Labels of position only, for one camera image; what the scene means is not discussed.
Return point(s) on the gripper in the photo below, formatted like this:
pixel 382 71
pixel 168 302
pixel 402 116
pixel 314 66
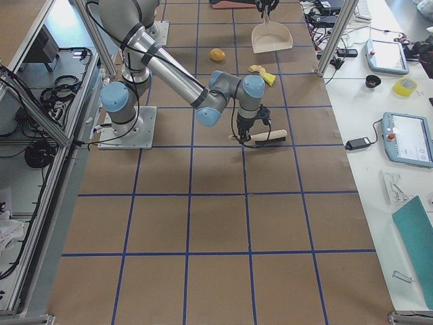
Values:
pixel 244 124
pixel 266 5

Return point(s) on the beige dustpan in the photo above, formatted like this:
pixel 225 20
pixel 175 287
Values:
pixel 270 36

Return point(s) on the beige hand brush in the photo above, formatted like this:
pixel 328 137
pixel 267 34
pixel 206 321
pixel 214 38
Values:
pixel 269 137

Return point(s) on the croissant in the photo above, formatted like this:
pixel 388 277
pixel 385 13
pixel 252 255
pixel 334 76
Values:
pixel 257 69

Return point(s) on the orange bread roll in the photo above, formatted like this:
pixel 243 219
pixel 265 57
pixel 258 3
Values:
pixel 217 55

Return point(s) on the yellow sponge wedge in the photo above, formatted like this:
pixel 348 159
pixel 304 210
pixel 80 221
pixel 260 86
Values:
pixel 268 78

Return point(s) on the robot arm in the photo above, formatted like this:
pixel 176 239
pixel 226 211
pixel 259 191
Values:
pixel 127 23

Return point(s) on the black power adapter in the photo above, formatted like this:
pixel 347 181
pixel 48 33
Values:
pixel 357 144

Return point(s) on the far teach pendant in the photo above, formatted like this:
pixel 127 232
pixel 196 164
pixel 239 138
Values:
pixel 386 56

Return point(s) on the teach pendant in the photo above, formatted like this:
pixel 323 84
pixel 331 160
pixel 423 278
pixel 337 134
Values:
pixel 386 56
pixel 407 139

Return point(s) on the yellow tape roll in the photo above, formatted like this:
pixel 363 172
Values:
pixel 404 87

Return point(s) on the near teach pendant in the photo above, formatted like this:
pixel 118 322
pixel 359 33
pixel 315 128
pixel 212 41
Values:
pixel 407 139

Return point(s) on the green cutting mat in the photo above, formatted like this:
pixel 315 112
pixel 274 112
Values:
pixel 415 230

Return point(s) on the aluminium frame post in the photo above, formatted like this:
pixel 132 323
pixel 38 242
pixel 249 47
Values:
pixel 339 27

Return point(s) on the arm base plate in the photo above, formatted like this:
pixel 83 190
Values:
pixel 138 133
pixel 159 32

